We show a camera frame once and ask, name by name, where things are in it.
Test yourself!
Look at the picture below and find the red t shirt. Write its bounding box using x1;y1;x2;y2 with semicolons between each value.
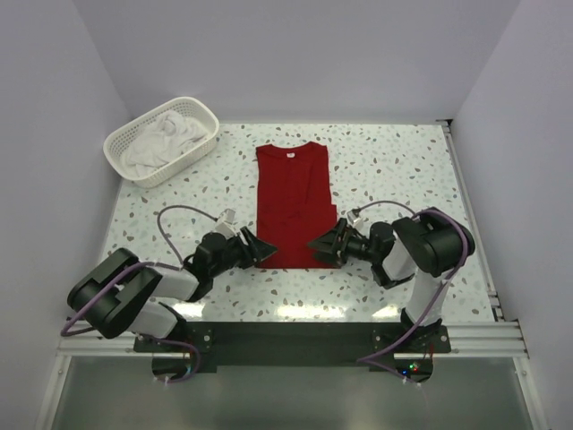
256;142;338;269

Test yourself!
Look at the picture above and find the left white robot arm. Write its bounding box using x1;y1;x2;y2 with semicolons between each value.
60;227;278;339

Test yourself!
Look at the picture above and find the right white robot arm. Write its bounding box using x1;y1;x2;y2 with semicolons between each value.
309;207;475;329

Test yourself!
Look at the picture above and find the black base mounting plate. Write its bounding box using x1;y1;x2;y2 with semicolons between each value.
133;308;451;375

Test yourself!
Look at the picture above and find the white plastic laundry basket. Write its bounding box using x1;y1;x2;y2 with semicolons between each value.
103;97;219;188

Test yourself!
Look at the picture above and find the white cloth in basket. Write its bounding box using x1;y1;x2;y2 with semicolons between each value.
121;110;208;178

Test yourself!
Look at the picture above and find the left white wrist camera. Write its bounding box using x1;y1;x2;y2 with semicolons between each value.
212;208;238;239

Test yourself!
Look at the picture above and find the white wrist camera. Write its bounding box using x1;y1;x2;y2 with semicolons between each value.
212;208;238;239
346;208;363;230

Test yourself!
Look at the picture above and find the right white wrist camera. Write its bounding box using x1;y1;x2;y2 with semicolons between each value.
346;208;363;230

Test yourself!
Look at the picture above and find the aluminium front rail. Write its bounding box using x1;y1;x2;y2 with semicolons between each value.
58;319;528;358

